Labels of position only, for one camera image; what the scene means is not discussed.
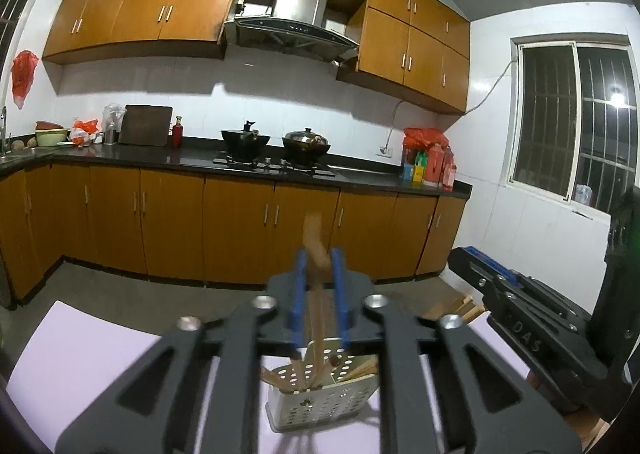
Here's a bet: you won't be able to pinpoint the chopstick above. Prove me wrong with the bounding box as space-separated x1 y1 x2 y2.
303 213 331 389

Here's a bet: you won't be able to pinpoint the black kitchen countertop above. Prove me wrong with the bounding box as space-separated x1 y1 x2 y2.
1 139 473 200

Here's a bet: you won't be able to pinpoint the lower wooden kitchen cabinets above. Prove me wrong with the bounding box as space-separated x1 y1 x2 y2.
1 163 465 300

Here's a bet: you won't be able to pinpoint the grey perforated utensil holder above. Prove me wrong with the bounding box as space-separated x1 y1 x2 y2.
262 338 378 434

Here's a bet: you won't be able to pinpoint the chopsticks at table edge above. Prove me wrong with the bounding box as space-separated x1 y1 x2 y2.
423 296 485 324

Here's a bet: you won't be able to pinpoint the black wok with lid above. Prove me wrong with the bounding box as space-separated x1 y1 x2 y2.
282 128 331 168

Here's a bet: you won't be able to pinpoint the red packages on counter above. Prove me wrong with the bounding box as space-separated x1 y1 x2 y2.
401 128 457 192

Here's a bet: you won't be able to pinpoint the black wok left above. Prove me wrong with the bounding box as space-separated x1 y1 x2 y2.
221 120 270 162

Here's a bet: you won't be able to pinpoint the red bottle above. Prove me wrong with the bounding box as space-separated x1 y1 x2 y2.
171 116 183 149

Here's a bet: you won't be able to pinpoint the window with bars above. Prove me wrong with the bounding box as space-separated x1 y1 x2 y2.
508 41 639 213

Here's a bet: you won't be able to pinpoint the dark cutting board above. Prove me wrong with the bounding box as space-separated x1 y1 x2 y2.
118 105 172 147

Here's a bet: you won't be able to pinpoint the steel range hood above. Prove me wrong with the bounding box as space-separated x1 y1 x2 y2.
224 0 367 65

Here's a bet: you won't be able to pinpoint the green basin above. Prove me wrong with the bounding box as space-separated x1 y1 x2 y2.
35 121 68 147

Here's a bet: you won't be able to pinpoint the upper wooden cabinets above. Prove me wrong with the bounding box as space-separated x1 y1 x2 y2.
43 0 471 115

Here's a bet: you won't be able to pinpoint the red plastic bag on wall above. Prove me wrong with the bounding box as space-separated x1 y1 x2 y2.
11 50 39 109

